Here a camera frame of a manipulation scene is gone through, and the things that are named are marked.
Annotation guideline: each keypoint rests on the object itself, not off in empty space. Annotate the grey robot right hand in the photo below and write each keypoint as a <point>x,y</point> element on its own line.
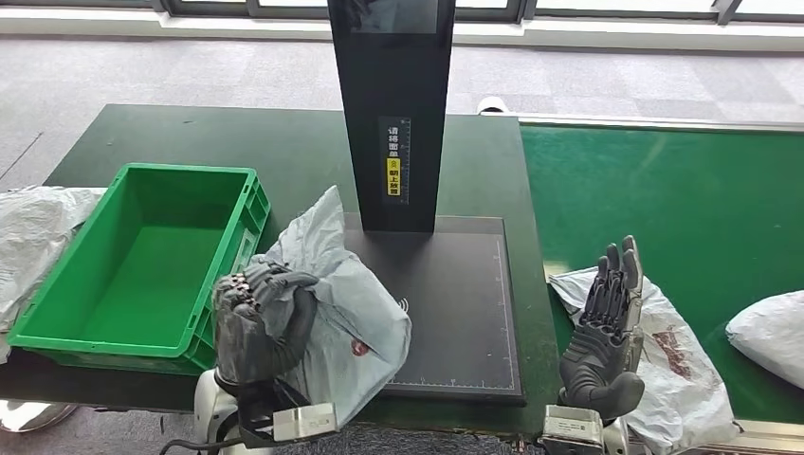
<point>603,370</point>

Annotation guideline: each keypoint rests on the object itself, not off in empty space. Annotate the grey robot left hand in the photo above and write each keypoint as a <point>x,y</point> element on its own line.
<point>251,333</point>

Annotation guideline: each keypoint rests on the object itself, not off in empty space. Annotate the grey poly mailer parcel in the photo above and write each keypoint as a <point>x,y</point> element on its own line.
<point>358,314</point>
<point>685,383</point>
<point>772,333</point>

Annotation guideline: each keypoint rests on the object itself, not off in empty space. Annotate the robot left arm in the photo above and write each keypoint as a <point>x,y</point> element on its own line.
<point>210,408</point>

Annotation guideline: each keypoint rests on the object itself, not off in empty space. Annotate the green conveyor belt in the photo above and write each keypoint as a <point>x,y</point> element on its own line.
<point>659,188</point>

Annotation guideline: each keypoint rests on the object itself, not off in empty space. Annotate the black inbound scanner machine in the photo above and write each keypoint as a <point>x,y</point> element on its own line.
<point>396,75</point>

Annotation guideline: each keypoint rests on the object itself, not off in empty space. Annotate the green plastic crate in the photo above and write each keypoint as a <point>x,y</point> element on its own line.
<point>144,270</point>

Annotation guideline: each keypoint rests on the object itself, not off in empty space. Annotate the dark green table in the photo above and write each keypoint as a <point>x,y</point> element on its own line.
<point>188,132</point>

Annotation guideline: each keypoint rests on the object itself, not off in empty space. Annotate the round metal floor base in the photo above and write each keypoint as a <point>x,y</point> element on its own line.
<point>31,416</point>

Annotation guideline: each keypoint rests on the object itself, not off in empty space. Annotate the white plastic bag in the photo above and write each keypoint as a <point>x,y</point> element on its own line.
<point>31,238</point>

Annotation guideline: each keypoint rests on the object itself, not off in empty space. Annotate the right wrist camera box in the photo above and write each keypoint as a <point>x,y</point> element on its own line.
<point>571,433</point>

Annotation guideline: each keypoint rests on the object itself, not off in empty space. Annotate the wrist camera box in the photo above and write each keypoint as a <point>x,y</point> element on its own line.
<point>571,433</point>
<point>304,422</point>

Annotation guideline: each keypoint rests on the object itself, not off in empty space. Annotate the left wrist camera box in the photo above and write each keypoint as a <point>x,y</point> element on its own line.
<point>304,422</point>

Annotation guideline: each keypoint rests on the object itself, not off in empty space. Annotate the dark window frame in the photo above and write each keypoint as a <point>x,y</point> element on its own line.
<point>207,6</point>

